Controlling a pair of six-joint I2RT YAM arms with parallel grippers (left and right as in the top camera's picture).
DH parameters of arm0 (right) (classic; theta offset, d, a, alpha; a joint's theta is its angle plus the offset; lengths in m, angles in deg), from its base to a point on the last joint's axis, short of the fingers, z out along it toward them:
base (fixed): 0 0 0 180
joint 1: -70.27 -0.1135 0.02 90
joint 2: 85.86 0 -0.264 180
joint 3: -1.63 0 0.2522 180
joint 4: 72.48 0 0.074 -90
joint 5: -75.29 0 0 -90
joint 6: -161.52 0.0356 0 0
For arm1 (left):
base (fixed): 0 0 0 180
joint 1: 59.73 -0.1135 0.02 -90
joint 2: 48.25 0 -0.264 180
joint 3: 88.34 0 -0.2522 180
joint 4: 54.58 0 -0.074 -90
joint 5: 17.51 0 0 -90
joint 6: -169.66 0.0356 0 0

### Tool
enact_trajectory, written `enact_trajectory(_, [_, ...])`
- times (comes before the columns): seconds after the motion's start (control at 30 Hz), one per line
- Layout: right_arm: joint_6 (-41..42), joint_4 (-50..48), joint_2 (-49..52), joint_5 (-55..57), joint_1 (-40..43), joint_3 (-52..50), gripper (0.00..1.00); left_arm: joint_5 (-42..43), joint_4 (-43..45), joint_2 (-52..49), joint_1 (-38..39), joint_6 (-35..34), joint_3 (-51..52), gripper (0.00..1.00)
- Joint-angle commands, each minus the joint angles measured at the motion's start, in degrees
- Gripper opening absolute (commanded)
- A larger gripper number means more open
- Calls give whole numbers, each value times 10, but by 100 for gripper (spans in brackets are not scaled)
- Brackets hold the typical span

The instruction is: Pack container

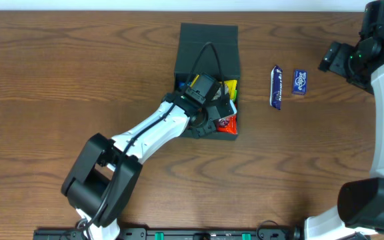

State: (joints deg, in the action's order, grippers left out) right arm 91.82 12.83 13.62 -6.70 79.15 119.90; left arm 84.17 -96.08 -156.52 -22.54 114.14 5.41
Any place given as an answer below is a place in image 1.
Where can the red snack bag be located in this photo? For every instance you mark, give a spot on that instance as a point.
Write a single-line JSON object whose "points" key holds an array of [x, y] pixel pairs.
{"points": [[227, 125]]}

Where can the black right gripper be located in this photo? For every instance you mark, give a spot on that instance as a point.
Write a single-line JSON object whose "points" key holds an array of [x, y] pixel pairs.
{"points": [[330, 56]]}

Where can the Dairy Milk chocolate bar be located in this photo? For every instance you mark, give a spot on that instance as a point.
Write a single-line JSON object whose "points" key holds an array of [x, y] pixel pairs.
{"points": [[276, 87]]}

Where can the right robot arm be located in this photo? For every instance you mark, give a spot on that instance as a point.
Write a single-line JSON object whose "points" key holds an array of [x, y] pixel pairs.
{"points": [[359, 212]]}

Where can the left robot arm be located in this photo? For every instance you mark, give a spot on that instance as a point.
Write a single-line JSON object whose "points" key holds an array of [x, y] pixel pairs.
{"points": [[103, 177]]}

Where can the yellow Hershey's Kisses bag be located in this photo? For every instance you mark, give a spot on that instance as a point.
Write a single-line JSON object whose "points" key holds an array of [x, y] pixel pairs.
{"points": [[230, 89]]}

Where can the blue Eclipse mint box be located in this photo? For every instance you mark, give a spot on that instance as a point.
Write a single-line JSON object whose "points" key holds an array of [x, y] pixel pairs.
{"points": [[300, 80]]}

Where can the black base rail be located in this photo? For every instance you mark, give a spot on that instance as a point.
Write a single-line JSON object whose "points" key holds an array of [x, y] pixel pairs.
{"points": [[272, 233]]}

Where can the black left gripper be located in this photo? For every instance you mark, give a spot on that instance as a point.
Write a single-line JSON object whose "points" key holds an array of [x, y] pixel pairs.
{"points": [[223, 110]]}

